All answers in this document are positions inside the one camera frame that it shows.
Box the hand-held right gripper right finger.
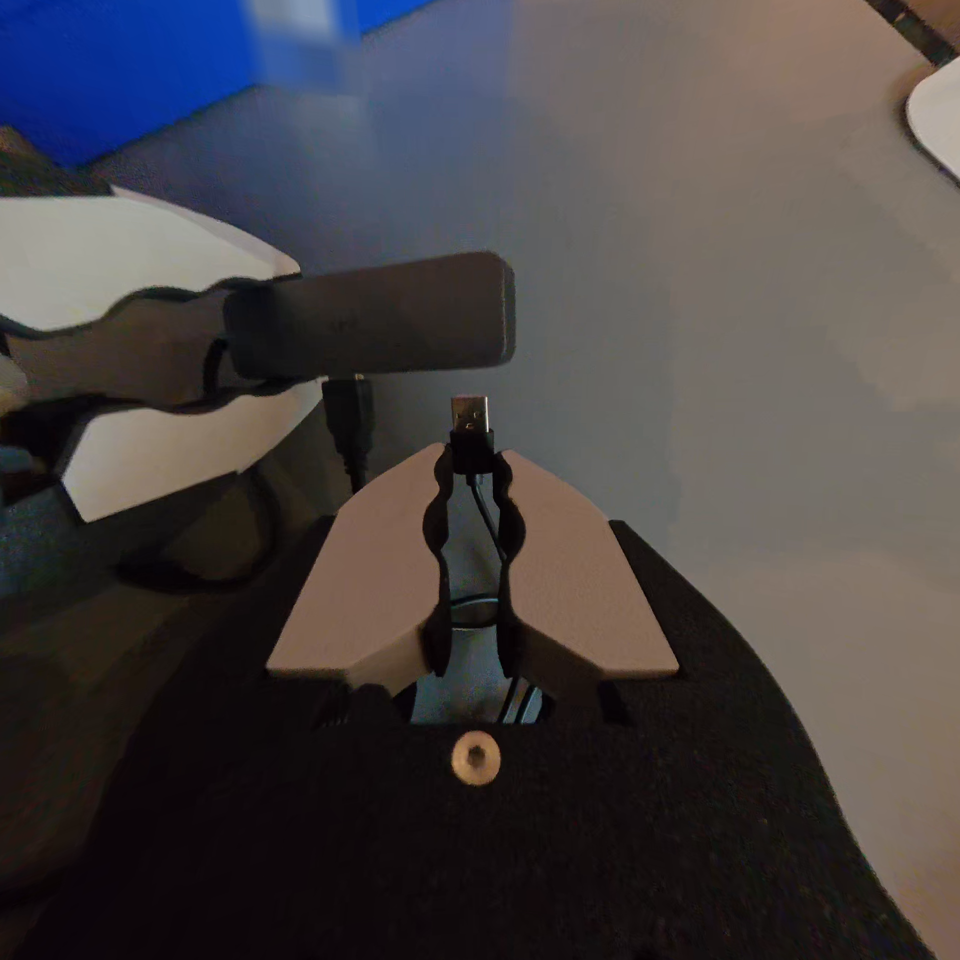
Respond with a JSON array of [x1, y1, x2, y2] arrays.
[[495, 447, 682, 691]]

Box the grey slim usb hub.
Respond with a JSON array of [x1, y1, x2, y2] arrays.
[[225, 252, 519, 379]]

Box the thin black cable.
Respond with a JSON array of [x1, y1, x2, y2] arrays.
[[446, 393, 549, 726]]

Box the blue plastic bin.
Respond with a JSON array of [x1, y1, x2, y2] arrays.
[[0, 0, 436, 169]]

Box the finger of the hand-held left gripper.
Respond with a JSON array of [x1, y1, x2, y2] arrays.
[[60, 380, 325, 523], [0, 188, 301, 361]]

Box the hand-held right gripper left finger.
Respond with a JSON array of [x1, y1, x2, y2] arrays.
[[266, 446, 454, 694]]

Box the white document stand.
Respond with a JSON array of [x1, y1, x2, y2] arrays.
[[905, 57, 960, 184]]

